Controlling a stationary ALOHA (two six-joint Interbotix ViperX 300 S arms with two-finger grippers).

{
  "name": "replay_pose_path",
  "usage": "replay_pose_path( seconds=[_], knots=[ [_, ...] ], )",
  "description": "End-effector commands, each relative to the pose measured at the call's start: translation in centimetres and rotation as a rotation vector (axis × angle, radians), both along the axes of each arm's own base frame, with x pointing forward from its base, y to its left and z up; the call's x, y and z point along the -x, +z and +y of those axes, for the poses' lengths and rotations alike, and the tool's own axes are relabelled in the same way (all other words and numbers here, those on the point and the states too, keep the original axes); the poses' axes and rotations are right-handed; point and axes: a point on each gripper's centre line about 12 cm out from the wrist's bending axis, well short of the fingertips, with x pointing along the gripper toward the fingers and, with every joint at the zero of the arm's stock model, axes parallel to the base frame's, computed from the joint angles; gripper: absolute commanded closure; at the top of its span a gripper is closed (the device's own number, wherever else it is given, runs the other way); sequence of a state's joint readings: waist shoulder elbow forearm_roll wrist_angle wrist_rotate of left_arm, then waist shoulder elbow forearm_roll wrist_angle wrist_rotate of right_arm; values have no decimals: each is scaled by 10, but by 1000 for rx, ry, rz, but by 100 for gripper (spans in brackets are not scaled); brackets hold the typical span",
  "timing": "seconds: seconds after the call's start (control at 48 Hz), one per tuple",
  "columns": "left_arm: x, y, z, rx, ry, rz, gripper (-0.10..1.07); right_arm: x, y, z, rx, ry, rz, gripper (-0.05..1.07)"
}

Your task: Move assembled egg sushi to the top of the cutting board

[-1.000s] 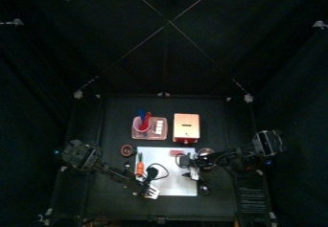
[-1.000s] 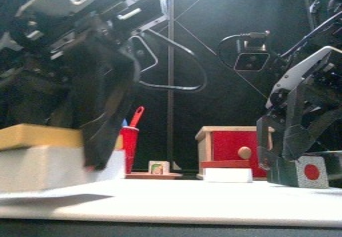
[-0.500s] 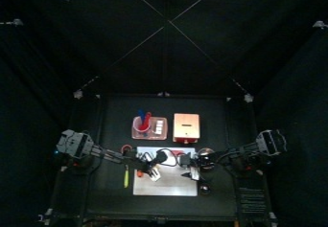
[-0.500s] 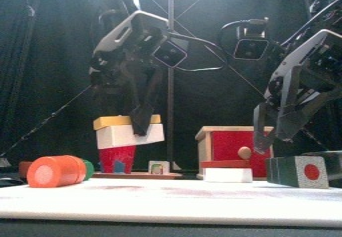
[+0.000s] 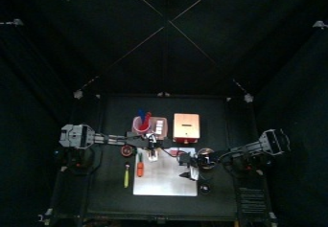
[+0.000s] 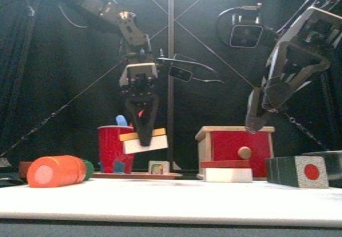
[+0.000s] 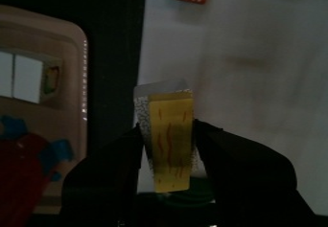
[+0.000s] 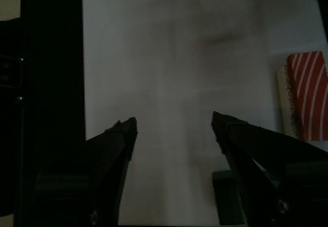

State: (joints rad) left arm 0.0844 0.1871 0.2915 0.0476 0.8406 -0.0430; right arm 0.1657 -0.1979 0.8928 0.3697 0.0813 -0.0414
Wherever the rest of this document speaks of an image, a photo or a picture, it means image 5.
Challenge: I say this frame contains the red white striped sushi toy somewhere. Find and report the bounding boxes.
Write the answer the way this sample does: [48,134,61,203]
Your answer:
[166,148,184,158]

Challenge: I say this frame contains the white cutting board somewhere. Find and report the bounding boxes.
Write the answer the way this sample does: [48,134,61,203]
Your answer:
[132,146,199,197]

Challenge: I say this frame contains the white segmented block bar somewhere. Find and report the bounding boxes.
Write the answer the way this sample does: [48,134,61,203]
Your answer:
[154,119,164,135]

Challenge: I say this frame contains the orange toy carrot green leaves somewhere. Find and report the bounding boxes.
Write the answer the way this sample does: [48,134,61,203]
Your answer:
[135,152,144,178]

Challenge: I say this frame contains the blue toy utensil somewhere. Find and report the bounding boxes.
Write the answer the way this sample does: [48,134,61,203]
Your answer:
[136,109,146,126]

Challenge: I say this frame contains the wooden box with red base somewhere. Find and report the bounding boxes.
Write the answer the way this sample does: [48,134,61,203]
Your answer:
[171,112,200,145]

